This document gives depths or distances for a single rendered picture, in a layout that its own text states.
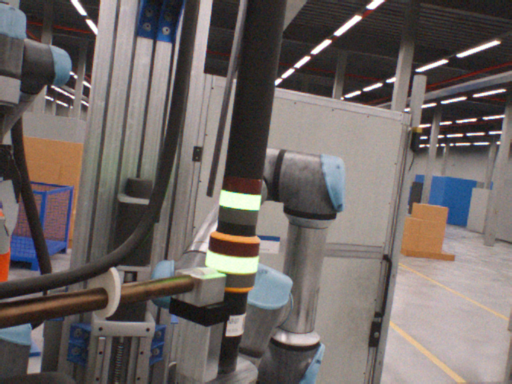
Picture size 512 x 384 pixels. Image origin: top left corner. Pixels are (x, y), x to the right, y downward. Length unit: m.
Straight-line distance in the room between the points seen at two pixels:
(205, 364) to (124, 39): 0.96
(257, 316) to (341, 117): 1.94
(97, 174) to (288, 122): 1.32
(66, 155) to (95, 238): 7.12
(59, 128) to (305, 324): 10.06
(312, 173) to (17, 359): 0.69
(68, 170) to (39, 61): 7.36
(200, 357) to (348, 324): 2.33
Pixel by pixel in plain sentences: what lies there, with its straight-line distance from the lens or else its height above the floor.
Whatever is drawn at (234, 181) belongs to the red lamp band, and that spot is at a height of 1.62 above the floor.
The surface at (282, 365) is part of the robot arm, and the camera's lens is 1.19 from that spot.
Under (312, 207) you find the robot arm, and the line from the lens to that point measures 1.07.
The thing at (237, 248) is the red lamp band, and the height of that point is 1.57.
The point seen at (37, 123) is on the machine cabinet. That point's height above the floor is 1.85.
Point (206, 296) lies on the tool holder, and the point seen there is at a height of 1.54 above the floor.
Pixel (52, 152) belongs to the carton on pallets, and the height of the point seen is 1.40.
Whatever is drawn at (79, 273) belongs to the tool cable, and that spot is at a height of 1.56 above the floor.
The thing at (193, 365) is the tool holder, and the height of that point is 1.48.
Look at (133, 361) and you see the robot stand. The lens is 1.29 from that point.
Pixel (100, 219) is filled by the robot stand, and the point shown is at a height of 1.46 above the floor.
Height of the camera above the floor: 1.64
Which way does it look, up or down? 3 degrees down
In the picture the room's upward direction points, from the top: 8 degrees clockwise
